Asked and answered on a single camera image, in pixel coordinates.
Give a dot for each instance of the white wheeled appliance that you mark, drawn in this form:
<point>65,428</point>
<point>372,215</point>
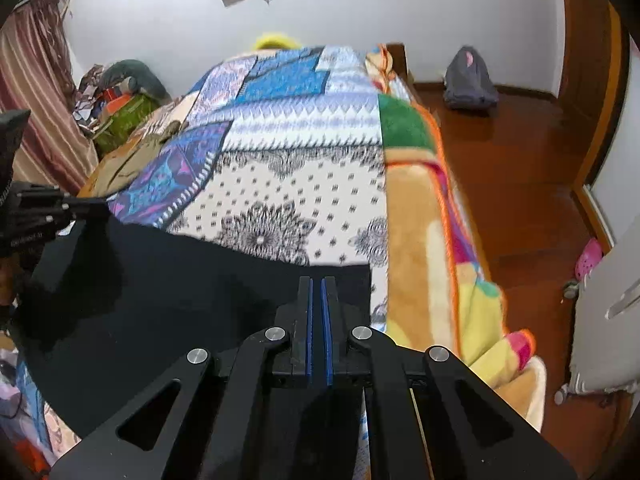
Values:
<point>605,325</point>

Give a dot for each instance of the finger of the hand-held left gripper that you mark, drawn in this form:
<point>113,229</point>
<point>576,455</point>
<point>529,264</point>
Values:
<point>45,210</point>

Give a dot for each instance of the black pants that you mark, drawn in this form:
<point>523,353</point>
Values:
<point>175,300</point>

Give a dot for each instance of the blue patchwork printed bedspread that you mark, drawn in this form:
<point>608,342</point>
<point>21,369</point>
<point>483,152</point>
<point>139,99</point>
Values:
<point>300,170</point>

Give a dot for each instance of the brown wooden door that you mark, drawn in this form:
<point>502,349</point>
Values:
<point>585,60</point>

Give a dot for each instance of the khaki pants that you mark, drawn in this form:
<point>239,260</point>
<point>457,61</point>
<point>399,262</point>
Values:
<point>130,165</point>

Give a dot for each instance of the yellow curved cushion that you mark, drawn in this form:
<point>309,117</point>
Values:
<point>277,41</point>

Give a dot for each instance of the pink clog shoe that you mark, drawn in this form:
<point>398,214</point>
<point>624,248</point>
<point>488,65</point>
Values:
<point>587,260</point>

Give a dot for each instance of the colourful fleece blanket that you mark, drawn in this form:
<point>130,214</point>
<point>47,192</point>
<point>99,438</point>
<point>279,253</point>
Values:
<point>420,240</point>

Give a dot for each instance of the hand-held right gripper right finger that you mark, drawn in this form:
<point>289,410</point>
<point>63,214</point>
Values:
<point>327,330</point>

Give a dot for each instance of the pile of colourful clothes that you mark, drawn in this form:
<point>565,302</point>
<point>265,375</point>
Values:
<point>92,95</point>

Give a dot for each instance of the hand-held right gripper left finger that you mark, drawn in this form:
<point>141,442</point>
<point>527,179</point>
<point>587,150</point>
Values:
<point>310,330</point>

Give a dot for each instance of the grey backpack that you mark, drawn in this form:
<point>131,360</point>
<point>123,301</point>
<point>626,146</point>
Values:
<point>470,80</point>

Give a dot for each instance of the green bag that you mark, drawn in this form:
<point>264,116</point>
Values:
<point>125,120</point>

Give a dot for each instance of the brown striped curtain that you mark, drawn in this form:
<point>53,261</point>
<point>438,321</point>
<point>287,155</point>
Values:
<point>35,85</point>

